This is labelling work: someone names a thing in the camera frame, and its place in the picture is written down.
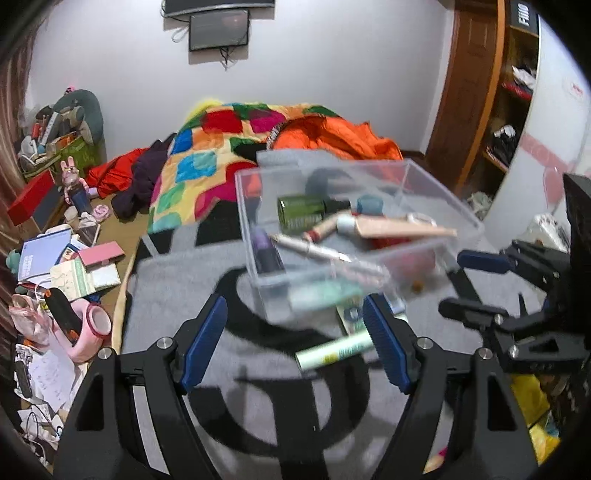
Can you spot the white plastic bag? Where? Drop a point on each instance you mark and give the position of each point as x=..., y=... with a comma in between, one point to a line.
x=547, y=230

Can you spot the clear plastic storage box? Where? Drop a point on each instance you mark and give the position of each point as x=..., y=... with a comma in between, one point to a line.
x=249, y=207

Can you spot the light green tube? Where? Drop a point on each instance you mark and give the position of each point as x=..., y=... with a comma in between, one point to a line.
x=332, y=353

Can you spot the wooden shelf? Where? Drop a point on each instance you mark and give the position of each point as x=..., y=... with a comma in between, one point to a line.
x=510, y=115

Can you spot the beige tube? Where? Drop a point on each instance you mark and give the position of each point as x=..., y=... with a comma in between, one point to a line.
x=392, y=227

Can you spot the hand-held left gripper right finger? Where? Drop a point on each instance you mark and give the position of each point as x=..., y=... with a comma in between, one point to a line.
x=385, y=341

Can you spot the brown curtain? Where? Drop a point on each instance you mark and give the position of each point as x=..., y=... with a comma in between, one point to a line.
x=11, y=138

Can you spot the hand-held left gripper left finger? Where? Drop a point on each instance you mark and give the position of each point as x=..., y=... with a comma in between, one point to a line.
x=203, y=344

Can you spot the pink tape dispenser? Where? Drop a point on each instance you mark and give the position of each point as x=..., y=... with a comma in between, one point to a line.
x=87, y=341

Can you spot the red cloth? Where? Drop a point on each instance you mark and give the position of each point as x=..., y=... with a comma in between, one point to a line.
x=115, y=173

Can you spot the yellow bag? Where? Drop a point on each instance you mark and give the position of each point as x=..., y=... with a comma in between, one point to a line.
x=535, y=415

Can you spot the green box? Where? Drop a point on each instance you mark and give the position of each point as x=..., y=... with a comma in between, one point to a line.
x=78, y=154

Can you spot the small pink shoes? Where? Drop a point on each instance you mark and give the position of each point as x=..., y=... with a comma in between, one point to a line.
x=101, y=213

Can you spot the large wall television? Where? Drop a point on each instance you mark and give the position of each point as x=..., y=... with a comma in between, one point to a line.
x=217, y=5

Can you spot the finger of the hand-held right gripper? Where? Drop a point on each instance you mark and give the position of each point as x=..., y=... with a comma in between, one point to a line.
x=466, y=309
x=482, y=262

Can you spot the dark phone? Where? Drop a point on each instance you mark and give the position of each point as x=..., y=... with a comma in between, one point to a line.
x=87, y=236

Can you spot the pink rabbit toy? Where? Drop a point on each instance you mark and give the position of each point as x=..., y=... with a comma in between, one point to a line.
x=71, y=173

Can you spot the white pen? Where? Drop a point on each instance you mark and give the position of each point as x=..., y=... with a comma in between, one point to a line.
x=309, y=248

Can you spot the orange padded jacket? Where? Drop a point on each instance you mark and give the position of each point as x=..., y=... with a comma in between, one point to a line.
x=341, y=136

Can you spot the purple and black bottle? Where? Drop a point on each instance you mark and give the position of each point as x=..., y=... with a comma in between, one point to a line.
x=265, y=251

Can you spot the blue notebook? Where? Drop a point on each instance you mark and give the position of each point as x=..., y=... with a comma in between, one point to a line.
x=44, y=254

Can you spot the small green packet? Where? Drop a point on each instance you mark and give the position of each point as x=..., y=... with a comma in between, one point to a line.
x=353, y=318

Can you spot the pink box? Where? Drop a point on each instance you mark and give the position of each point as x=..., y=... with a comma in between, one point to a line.
x=101, y=254

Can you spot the wooden door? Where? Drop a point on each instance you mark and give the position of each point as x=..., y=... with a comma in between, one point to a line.
x=466, y=83

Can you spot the white board with pink hearts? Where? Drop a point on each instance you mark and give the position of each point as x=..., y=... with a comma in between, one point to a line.
x=554, y=115

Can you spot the small wall monitor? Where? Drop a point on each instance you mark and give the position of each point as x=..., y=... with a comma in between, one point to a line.
x=219, y=30

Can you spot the blue capped container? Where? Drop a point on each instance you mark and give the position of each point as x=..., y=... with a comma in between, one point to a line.
x=368, y=205

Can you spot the yellow pillow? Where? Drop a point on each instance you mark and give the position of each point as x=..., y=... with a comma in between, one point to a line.
x=205, y=108

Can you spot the pale green book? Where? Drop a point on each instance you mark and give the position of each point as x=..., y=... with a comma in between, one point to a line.
x=71, y=279

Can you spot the colourful patchwork quilt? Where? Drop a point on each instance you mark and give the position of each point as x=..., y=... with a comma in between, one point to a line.
x=198, y=170

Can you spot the long red box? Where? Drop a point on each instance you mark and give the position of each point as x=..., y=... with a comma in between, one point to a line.
x=30, y=198

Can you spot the black sign box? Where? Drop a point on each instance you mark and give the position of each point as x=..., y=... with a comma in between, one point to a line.
x=524, y=18

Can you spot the dark purple cloth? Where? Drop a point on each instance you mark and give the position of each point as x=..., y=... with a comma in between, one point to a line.
x=143, y=180

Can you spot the white papers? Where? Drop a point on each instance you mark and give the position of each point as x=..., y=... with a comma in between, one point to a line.
x=48, y=378

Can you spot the green bottle with black cap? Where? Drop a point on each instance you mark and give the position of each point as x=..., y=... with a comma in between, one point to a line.
x=300, y=212

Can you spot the black and orange tool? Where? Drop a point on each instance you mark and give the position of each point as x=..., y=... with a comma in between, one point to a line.
x=62, y=314

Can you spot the mint green tube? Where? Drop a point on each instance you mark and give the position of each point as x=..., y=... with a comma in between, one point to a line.
x=323, y=293

